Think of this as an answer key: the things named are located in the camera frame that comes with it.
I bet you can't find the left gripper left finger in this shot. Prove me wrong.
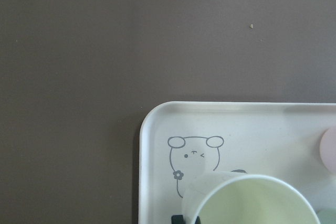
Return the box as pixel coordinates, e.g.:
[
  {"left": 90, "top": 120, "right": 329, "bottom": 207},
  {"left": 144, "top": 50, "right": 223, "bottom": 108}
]
[{"left": 171, "top": 215, "right": 185, "bottom": 224}]

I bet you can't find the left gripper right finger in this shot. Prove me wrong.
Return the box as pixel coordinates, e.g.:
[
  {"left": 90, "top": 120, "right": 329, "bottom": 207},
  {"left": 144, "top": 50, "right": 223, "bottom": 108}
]
[{"left": 195, "top": 216, "right": 201, "bottom": 224}]

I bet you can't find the cream plastic cup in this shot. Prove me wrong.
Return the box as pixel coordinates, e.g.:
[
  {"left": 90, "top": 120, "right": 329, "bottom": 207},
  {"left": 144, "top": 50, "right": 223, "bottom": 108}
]
[{"left": 182, "top": 172, "right": 320, "bottom": 223}]

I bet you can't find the pink plastic cup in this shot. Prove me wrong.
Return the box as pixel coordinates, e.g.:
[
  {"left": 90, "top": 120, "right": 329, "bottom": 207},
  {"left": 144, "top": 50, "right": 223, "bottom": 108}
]
[{"left": 319, "top": 126, "right": 335, "bottom": 174}]

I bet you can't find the cream rabbit tray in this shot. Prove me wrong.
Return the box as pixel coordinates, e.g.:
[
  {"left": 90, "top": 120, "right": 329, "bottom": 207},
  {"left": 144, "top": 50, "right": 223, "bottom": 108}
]
[{"left": 138, "top": 101, "right": 335, "bottom": 223}]

